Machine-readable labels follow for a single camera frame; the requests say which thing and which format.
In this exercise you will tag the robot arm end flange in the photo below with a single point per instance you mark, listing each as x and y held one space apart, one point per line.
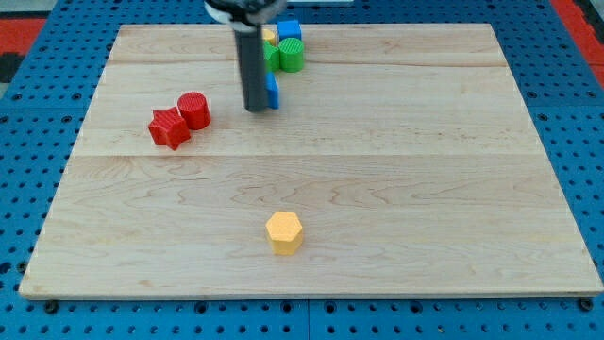
247 12

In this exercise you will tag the yellow hexagon block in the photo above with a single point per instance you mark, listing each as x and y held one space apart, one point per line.
284 232

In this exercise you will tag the blue flat block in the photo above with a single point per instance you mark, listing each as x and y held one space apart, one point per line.
272 91

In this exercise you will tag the light wooden board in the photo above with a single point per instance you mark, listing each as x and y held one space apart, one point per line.
406 151

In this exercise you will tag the green star block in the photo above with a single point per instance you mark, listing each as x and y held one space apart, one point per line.
271 57

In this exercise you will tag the green cylinder block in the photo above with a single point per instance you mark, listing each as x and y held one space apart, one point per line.
291 55

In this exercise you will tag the red cylinder block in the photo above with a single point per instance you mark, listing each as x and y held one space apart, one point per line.
194 109

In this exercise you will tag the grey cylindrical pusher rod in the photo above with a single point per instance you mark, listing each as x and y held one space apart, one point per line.
250 50

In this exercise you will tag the red star block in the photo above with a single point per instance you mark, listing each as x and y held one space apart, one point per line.
169 128

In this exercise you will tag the small yellow block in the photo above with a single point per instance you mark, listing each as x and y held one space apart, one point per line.
269 36

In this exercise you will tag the blue cube block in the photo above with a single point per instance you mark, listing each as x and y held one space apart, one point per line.
289 29

